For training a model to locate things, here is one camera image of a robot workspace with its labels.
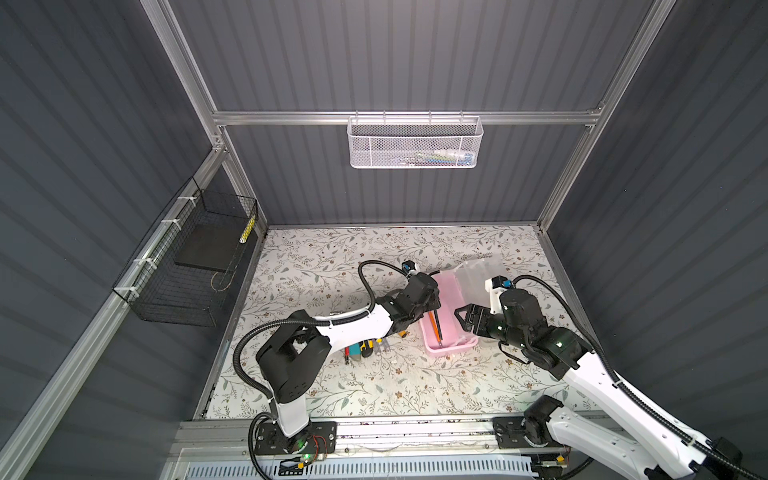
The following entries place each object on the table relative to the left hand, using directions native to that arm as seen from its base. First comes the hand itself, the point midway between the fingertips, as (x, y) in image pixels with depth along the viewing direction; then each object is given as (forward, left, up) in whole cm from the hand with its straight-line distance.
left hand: (438, 291), depth 87 cm
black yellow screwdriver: (-11, +22, -12) cm, 27 cm away
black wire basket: (0, +65, +14) cm, 67 cm away
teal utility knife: (-11, +25, -12) cm, 30 cm away
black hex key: (-9, +1, -5) cm, 10 cm away
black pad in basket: (+6, +60, +16) cm, 63 cm away
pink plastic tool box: (+6, -9, -5) cm, 12 cm away
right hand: (-11, -5, +5) cm, 13 cm away
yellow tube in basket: (+14, +53, +15) cm, 57 cm away
